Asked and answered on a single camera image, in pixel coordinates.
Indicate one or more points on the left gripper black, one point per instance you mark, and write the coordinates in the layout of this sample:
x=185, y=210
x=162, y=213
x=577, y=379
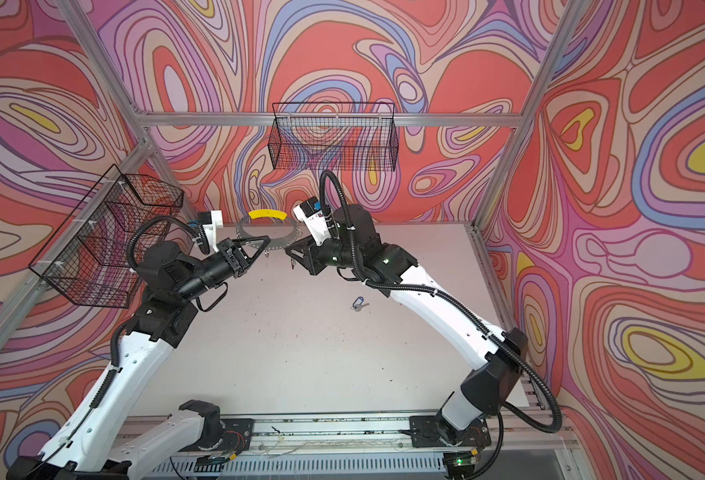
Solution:
x=233, y=250

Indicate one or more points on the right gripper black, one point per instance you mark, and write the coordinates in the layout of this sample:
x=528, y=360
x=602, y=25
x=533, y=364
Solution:
x=313, y=260

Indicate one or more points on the metal keyring disc yellow handle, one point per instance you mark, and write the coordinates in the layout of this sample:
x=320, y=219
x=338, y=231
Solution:
x=278, y=225

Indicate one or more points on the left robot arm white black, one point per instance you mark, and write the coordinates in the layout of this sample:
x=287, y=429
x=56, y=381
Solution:
x=177, y=264

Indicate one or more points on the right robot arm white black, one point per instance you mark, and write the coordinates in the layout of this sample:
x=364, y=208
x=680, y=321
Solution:
x=343, y=236

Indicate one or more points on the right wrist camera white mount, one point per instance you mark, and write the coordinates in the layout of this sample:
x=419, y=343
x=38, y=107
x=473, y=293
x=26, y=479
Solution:
x=310, y=214

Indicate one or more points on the black wire basket back wall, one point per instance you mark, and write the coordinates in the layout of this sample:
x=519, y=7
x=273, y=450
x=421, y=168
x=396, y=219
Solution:
x=339, y=136

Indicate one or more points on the black wire basket wall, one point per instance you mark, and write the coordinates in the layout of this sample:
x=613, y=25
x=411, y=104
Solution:
x=339, y=136
x=85, y=259

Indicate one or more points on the black wire basket left wall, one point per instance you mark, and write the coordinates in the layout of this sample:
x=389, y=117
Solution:
x=85, y=259

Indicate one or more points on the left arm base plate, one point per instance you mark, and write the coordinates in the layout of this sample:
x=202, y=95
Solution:
x=235, y=436

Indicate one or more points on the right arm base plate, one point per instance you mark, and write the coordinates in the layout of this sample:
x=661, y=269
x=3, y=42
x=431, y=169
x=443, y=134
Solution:
x=430, y=431

